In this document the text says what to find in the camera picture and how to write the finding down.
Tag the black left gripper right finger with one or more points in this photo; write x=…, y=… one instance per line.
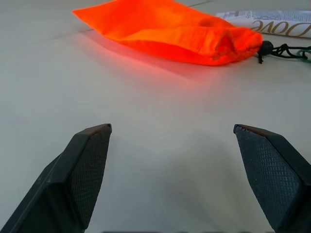
x=269, y=174

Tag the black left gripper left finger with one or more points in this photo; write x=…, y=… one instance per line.
x=73, y=174

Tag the white Dove tube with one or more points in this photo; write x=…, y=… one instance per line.
x=274, y=20

